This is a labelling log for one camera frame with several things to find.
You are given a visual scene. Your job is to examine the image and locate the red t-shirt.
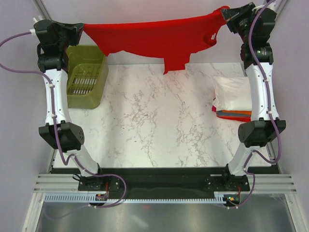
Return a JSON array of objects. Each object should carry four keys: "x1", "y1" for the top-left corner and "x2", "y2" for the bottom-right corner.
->
[
  {"x1": 217, "y1": 115, "x2": 251, "y2": 122},
  {"x1": 84, "y1": 6, "x2": 229, "y2": 73}
]

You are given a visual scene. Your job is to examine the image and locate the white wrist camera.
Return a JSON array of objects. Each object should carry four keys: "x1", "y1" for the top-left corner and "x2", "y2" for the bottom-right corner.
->
[
  {"x1": 252, "y1": 0, "x2": 277, "y2": 12},
  {"x1": 29, "y1": 15, "x2": 44, "y2": 36}
]

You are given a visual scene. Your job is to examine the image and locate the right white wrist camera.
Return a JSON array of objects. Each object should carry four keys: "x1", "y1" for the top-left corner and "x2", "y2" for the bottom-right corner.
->
[{"x1": 252, "y1": 0, "x2": 277, "y2": 12}]

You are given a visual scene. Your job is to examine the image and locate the right aluminium frame post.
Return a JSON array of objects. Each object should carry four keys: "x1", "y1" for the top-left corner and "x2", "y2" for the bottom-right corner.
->
[{"x1": 241, "y1": 0, "x2": 288, "y2": 69}]

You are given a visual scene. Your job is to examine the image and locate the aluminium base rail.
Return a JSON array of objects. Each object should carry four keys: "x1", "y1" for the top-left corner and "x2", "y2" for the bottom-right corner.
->
[{"x1": 33, "y1": 174, "x2": 82, "y2": 193}]

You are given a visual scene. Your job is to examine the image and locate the folded white t-shirt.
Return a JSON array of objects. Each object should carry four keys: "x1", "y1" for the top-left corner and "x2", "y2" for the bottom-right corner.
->
[{"x1": 213, "y1": 76, "x2": 252, "y2": 111}]

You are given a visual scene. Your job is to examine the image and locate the left aluminium frame post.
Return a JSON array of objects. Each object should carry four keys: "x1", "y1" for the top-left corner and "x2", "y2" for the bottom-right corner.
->
[{"x1": 33, "y1": 0, "x2": 67, "y2": 49}]

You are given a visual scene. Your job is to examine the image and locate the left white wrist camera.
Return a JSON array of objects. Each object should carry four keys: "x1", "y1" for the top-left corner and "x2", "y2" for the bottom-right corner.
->
[{"x1": 29, "y1": 15, "x2": 44, "y2": 36}]

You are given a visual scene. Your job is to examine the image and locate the white slotted cable duct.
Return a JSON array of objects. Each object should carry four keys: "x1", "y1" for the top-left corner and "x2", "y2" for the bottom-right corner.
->
[{"x1": 44, "y1": 193, "x2": 226, "y2": 204}]

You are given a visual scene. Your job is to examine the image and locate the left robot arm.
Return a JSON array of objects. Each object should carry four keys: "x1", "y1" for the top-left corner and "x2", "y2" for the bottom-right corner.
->
[{"x1": 34, "y1": 19, "x2": 106, "y2": 190}]

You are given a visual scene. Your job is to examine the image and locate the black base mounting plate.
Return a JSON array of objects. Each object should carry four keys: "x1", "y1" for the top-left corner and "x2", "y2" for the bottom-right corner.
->
[{"x1": 51, "y1": 165, "x2": 279, "y2": 199}]

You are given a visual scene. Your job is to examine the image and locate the folded pink t-shirt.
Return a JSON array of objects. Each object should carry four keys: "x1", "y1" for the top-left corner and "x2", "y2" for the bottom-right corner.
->
[{"x1": 211, "y1": 106, "x2": 217, "y2": 112}]

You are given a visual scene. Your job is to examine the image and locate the folded grey t-shirt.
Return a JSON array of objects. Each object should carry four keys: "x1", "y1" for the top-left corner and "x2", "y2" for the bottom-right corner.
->
[{"x1": 216, "y1": 110, "x2": 251, "y2": 117}]

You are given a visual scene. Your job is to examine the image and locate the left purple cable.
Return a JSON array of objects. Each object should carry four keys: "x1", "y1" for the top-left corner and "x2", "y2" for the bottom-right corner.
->
[{"x1": 0, "y1": 30, "x2": 127, "y2": 220}]

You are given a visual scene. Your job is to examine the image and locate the aluminium frame post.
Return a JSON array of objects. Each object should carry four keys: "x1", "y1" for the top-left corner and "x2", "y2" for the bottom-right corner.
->
[
  {"x1": 241, "y1": 0, "x2": 288, "y2": 69},
  {"x1": 33, "y1": 0, "x2": 67, "y2": 49}
]

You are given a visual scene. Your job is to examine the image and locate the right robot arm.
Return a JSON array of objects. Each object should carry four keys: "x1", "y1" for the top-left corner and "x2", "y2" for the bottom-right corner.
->
[{"x1": 221, "y1": 0, "x2": 286, "y2": 190}]

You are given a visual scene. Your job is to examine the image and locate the olive green plastic basket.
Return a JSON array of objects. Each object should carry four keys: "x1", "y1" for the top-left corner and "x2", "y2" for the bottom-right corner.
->
[{"x1": 67, "y1": 45, "x2": 109, "y2": 109}]

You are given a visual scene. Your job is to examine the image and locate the folded red t-shirt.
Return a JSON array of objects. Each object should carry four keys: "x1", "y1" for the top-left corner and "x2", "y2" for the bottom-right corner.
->
[{"x1": 217, "y1": 115, "x2": 251, "y2": 122}]

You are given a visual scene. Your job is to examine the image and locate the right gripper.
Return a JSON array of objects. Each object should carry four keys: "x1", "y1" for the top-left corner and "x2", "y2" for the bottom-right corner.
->
[{"x1": 222, "y1": 2, "x2": 257, "y2": 44}]

